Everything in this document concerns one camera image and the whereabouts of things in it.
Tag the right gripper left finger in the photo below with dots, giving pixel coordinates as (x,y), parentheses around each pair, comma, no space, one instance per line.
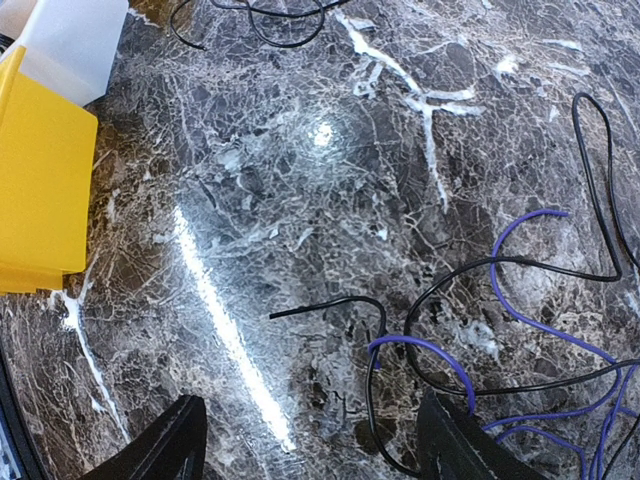
(172,447)

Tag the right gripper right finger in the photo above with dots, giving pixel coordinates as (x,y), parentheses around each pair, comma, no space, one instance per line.
(451,445)

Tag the right yellow plastic bin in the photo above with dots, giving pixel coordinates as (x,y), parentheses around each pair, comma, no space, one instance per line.
(47,152)

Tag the white translucent plastic bin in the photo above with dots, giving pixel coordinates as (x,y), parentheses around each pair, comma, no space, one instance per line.
(69,45)

